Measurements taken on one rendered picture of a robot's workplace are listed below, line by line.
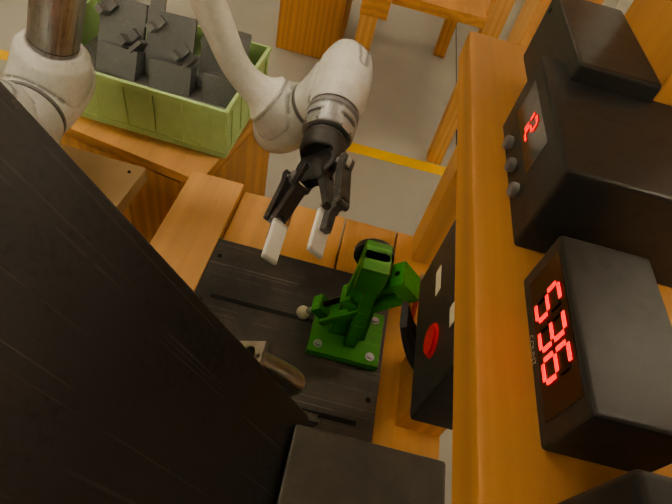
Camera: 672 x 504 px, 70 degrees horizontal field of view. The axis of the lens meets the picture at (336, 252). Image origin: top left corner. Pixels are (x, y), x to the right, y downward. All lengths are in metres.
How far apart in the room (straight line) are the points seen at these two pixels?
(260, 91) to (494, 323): 0.73
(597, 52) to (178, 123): 1.24
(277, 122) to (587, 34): 0.60
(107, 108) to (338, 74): 0.92
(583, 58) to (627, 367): 0.26
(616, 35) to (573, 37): 0.05
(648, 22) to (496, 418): 0.38
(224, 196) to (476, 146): 0.89
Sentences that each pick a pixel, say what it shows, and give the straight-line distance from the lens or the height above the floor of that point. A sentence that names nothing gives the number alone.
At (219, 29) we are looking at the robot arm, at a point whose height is 1.38.
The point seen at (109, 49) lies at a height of 0.92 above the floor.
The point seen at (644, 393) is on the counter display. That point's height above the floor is 1.59.
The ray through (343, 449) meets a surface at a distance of 0.58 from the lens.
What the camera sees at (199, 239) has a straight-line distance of 1.16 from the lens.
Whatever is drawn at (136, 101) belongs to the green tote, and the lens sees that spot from 1.56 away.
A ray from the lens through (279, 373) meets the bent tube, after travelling 0.68.
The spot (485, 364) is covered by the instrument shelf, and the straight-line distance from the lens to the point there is 0.31.
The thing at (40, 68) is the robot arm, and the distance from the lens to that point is 1.24.
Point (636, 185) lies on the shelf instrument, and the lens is 0.36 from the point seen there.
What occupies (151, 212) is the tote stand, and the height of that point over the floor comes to 0.56.
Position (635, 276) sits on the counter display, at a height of 1.59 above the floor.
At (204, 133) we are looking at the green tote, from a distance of 1.51.
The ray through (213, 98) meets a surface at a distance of 1.65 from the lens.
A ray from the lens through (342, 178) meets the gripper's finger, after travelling 0.73.
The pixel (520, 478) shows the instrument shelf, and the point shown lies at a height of 1.54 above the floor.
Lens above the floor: 1.78
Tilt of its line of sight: 49 degrees down
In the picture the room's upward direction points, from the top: 17 degrees clockwise
